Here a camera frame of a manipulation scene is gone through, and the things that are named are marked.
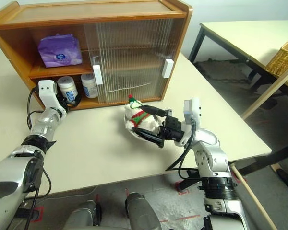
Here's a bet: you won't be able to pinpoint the purple tissue pack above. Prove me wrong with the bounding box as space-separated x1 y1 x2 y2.
37 34 83 69

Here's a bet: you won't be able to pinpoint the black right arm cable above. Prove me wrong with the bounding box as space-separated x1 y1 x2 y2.
165 119 197 180

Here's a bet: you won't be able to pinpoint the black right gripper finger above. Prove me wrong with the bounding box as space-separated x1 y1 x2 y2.
142 104 170 117
131 127 164 149

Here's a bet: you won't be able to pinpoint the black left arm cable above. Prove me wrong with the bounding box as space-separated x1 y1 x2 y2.
24 86 52 230

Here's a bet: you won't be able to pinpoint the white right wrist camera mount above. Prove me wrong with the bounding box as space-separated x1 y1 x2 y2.
175 97 204 147

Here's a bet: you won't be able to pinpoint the black metal table leg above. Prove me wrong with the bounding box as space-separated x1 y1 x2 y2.
14 207 43 220
180 143 288 194

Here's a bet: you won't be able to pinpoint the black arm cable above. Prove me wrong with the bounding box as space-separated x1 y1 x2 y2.
24 86 52 230
165 119 197 180

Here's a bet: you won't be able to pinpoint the white lidded jar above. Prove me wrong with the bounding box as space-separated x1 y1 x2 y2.
57 76 79 101
80 73 98 98

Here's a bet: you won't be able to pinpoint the white door handle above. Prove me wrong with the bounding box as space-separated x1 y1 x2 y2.
162 58 175 79
93 64 103 86

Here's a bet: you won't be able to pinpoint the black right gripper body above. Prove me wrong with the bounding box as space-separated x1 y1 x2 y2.
158 109 183 142

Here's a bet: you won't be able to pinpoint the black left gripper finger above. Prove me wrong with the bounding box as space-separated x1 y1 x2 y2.
68 96 82 108

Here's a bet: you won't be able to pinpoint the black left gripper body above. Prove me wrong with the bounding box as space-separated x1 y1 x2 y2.
58 95 72 111

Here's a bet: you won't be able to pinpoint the thin wooden stick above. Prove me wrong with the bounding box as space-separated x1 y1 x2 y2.
230 163 278 230

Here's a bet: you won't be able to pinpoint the wicker basket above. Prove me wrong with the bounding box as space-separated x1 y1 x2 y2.
265 34 288 83

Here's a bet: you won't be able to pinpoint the cream side table black legs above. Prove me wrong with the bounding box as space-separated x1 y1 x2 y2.
188 20 288 101

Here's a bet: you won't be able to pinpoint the grey rounded robot leg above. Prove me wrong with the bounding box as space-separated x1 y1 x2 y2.
124 191 163 230
62 200 102 230

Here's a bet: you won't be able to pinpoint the wooden cabinet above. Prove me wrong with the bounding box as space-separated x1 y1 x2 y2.
0 0 193 111

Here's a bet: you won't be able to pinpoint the white plush toy red sweater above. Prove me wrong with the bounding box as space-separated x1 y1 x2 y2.
124 94 163 134

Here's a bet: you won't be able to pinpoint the ribbed clear sliding door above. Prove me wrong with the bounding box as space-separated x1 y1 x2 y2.
83 19 175 104
97 18 187 103

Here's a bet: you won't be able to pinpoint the light wooden beam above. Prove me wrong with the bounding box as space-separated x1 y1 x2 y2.
241 63 288 120

